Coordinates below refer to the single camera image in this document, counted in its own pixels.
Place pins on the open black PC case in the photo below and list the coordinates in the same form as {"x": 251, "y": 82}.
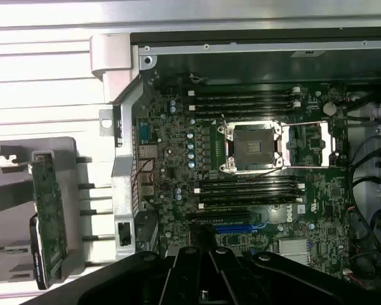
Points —
{"x": 124, "y": 159}

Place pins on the open metal socket cover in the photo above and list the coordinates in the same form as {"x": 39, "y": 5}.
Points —
{"x": 327, "y": 139}

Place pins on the silver chipset heatsink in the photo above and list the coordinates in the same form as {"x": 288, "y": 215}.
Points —
{"x": 292, "y": 251}

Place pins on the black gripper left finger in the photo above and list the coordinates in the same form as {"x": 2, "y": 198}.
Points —
{"x": 120, "y": 279}

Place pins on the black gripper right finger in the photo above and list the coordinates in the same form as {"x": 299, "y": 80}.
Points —
{"x": 289, "y": 282}

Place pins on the silver coin battery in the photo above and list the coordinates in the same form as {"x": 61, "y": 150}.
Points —
{"x": 330, "y": 108}

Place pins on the blue expansion slot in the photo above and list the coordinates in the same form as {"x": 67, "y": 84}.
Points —
{"x": 231, "y": 228}

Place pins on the green motherboard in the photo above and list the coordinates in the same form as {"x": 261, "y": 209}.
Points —
{"x": 177, "y": 127}

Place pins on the black expansion slot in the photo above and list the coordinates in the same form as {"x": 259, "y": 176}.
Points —
{"x": 219, "y": 217}

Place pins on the CPU socket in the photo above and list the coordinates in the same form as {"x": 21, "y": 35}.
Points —
{"x": 254, "y": 147}

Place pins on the grey parts rack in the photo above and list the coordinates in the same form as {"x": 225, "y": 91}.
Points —
{"x": 77, "y": 149}

